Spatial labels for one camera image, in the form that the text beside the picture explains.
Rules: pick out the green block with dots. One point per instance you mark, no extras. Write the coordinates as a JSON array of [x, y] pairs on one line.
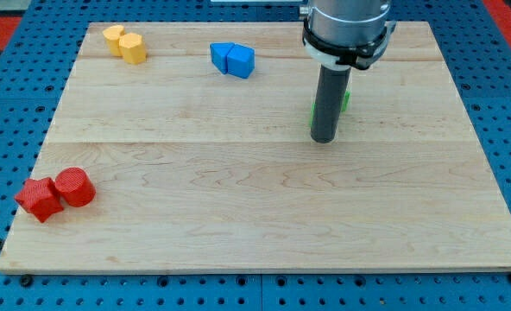
[[312, 114], [346, 101]]

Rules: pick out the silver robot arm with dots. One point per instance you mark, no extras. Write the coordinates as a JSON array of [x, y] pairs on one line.
[[340, 34]]

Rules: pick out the wooden board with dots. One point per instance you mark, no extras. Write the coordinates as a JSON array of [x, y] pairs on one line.
[[199, 172]]

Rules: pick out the blue pentagon block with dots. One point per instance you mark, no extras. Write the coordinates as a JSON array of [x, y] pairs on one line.
[[241, 61]]

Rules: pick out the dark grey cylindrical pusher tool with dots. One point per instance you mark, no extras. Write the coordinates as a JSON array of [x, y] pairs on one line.
[[329, 101]]

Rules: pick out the blue triangular block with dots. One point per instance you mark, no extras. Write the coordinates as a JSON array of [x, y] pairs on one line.
[[219, 52]]

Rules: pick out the yellow hexagon block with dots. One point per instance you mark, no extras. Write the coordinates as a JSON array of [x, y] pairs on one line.
[[132, 48]]

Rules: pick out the red cylinder block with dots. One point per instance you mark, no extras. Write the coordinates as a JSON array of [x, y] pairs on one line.
[[75, 186]]

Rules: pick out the yellow block rear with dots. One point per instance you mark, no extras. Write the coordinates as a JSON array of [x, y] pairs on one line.
[[112, 36]]

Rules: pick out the red star block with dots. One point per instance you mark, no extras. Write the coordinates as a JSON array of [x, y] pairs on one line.
[[39, 198]]

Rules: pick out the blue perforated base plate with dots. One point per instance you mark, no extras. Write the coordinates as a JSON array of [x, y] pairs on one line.
[[43, 40]]

